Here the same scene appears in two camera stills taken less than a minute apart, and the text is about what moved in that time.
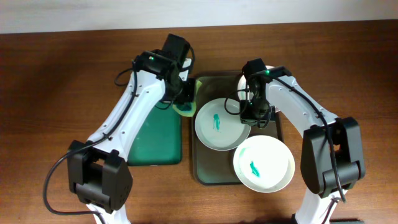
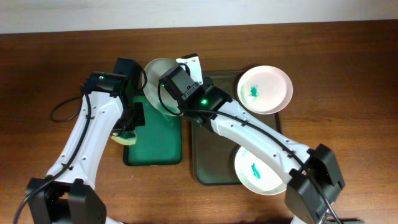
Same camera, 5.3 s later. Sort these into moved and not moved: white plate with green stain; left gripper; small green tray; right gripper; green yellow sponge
Moved: left gripper; right gripper; green yellow sponge
Not moved: small green tray; white plate with green stain
